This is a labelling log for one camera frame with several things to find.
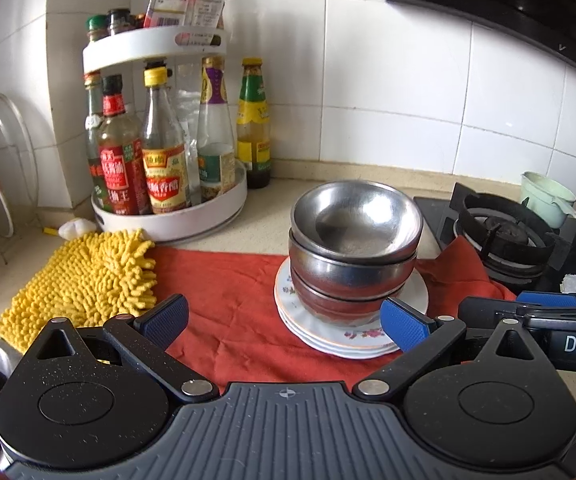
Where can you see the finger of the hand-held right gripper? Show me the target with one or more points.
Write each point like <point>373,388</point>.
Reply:
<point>488,310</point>
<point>548,297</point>

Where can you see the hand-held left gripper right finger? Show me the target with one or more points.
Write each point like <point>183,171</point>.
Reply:
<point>403,325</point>

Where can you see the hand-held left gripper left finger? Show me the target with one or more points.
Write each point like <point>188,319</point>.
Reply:
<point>165,320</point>

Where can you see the floral gold-rimmed white plate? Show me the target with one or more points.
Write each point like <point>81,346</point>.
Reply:
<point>300,332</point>
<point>420,292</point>

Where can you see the stainless steel bowl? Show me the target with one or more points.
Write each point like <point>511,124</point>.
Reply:
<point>358,220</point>
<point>348,275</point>
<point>338,310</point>

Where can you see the red cloth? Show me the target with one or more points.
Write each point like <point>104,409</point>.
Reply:
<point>238,310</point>

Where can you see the white two-tier condiment rack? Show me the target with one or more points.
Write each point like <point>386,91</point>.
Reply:
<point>167,227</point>

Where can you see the light green cup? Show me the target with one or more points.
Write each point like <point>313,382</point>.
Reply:
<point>543,205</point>

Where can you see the yellow chenille mat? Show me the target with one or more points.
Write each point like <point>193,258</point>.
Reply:
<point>77,280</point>

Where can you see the black burner grate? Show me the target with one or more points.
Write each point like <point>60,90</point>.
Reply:
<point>473,210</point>

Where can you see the garlic bulb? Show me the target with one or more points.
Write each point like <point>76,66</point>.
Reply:
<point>75,228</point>

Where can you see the yellow-cap vinegar bottle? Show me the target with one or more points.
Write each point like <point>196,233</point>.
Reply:
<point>165,180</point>

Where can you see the small yellow stick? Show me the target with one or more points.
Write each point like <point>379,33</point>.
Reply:
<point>50,231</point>

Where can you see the red-label soy sauce bottle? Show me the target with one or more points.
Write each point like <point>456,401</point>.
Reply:
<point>120,175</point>

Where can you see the purple-label clear bottle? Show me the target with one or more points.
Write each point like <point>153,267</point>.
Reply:
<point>215,130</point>

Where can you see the green glass bottle red cap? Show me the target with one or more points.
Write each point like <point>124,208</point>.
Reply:
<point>92,130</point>

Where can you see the yellow-green label sauce bottle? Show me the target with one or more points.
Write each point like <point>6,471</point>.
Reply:
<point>253,125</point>

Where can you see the large glass pot lid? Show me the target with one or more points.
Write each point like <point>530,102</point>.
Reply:
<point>7,130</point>

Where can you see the green-lid spice jar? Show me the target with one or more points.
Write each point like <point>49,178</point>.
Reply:
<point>96,27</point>

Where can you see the dark-lid spice jar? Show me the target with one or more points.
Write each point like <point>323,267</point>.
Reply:
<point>120,21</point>

